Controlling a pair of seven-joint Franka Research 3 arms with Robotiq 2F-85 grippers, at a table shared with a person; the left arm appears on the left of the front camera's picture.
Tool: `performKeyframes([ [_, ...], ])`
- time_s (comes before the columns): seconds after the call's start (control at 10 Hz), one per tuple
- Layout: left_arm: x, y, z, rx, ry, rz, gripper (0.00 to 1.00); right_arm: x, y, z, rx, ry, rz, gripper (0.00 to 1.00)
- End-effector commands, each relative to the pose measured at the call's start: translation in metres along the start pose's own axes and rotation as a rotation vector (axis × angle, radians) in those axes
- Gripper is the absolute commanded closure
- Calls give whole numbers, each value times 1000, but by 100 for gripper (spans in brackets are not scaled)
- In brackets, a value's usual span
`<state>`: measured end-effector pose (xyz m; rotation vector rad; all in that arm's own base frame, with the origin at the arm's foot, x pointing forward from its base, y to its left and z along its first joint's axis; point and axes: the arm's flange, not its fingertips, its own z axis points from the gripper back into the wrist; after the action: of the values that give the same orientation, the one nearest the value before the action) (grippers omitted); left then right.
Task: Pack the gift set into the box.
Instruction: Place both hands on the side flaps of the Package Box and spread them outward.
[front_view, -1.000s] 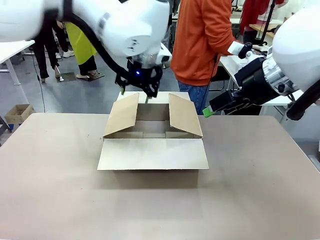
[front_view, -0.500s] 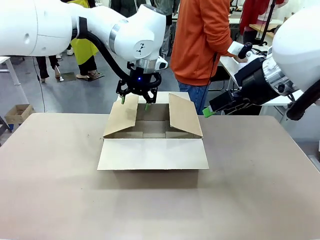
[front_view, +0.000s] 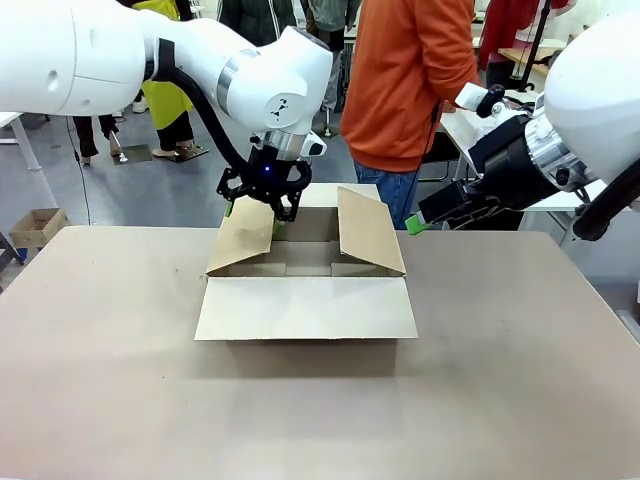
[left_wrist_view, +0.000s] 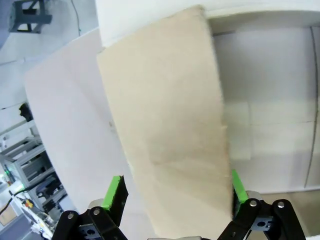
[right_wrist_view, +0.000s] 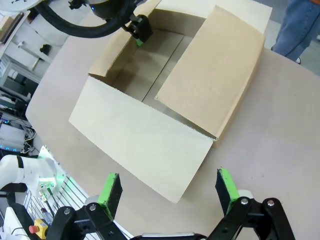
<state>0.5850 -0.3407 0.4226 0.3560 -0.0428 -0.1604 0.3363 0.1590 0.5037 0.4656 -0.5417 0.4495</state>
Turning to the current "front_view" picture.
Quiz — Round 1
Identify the right wrist camera white tag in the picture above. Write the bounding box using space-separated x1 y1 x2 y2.
455 82 508 120

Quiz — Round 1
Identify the small open cardboard box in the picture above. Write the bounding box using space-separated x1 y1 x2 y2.
8 207 72 249

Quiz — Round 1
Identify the person in black clothes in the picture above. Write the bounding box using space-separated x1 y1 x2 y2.
71 113 124 166

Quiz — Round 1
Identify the person in yellow apron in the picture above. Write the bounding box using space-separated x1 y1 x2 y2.
130 0 197 157

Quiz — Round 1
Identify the person in grey top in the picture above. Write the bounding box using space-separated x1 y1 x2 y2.
305 0 362 52

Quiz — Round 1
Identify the person in orange hoodie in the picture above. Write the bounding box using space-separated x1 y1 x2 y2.
339 0 482 231

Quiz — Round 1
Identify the brown cardboard shipping box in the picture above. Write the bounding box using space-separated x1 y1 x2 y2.
193 182 420 377

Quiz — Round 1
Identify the white side table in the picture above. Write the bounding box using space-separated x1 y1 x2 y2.
0 111 59 211

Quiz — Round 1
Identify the person in red top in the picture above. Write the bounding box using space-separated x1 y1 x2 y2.
477 0 571 91

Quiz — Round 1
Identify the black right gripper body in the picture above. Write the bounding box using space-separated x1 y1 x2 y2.
466 115 547 212

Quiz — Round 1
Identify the person in dark jacket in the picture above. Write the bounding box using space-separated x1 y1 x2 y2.
218 0 304 47

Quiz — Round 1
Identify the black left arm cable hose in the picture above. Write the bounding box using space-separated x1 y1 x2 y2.
157 38 254 174

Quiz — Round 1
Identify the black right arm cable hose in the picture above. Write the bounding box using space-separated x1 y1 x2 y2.
572 164 640 243

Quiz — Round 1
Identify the white large table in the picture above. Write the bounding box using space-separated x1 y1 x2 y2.
438 89 640 246

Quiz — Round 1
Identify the thin black floor cable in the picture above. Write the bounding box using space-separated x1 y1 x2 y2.
66 115 94 227

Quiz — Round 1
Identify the black tripod pole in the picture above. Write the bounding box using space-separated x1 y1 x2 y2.
518 0 552 94

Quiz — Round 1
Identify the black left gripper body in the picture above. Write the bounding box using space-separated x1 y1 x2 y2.
215 143 313 205

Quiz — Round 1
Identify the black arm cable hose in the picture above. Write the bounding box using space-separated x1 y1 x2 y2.
572 164 640 243
157 38 254 174

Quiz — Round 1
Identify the dark floor mat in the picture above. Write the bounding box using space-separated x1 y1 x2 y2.
112 143 211 165

